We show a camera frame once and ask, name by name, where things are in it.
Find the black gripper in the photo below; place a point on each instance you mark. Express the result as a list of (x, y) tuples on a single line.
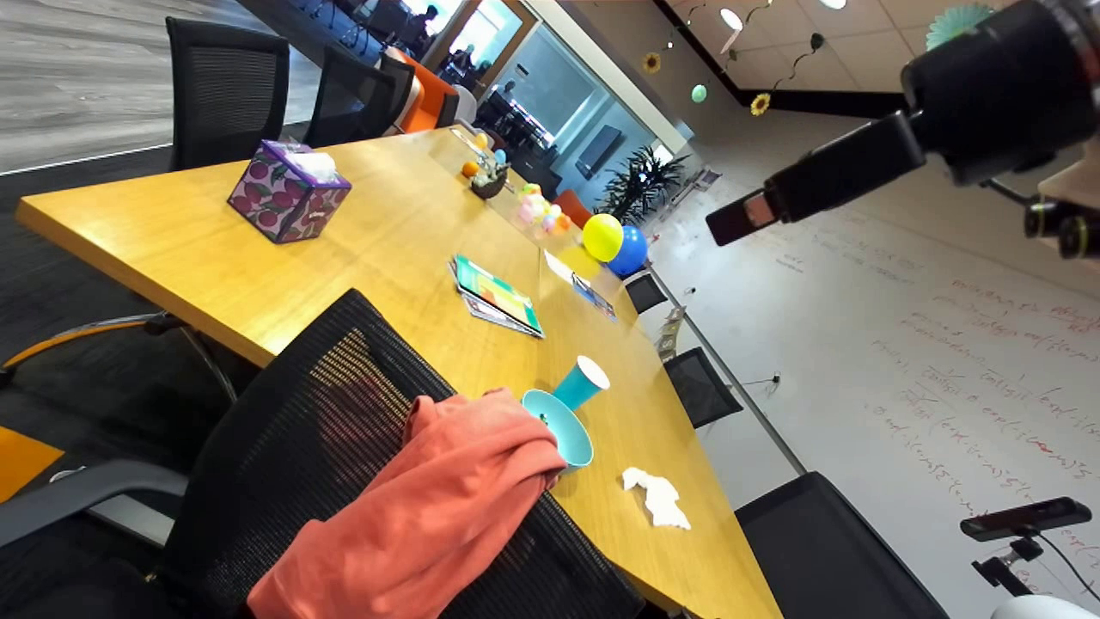
[(1009, 88)]

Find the orange sweatshirt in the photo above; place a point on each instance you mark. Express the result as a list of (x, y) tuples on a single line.
[(423, 518)]

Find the red chair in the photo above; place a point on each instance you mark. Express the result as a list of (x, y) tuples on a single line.
[(575, 206)]

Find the orange chair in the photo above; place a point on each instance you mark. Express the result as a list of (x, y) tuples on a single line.
[(428, 100)]

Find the black mesh office chair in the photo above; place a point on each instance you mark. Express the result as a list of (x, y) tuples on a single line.
[(263, 481)]

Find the chair with wooden armrest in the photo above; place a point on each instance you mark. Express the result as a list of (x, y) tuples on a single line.
[(113, 391)]

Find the green ball ceiling decoration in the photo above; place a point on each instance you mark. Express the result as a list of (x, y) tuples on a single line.
[(700, 89)]

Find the green potted plant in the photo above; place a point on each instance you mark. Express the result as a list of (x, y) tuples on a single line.
[(640, 179)]

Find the round ceiling light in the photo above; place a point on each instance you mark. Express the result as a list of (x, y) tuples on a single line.
[(730, 17)]

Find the blue ball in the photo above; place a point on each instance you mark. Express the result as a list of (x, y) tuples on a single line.
[(635, 256)]

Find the yellow ball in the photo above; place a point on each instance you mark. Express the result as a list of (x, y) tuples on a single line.
[(604, 235)]

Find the teal paper flower decoration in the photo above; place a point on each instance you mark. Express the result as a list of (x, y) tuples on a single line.
[(949, 22)]

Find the blue patterned packet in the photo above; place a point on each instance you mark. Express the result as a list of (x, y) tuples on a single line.
[(591, 292)]

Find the pastel toy pile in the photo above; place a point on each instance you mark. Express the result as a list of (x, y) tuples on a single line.
[(537, 206)]

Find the teal paper cup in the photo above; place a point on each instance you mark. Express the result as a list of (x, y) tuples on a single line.
[(577, 382)]

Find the small black bowl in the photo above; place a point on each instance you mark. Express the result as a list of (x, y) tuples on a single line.
[(490, 179)]

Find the colourful picture book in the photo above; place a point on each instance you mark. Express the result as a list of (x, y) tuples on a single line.
[(499, 296)]

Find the teal bowl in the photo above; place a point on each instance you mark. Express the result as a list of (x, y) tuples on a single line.
[(575, 437)]

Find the white crumpled tissue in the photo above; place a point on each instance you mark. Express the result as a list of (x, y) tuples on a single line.
[(656, 500)]

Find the blue sofa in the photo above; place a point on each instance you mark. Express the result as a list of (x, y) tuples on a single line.
[(330, 27)]

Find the purple patterned tissue box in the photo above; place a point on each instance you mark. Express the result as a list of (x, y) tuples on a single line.
[(278, 195)]

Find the orange seat cushion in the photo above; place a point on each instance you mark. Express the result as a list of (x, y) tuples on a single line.
[(23, 462)]

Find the dark wall screen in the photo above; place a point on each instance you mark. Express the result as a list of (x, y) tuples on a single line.
[(604, 149)]

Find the black stereo camera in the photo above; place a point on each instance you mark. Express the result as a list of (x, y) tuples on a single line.
[(1025, 518)]

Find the black camera tripod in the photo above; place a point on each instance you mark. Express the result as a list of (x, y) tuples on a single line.
[(1009, 568)]

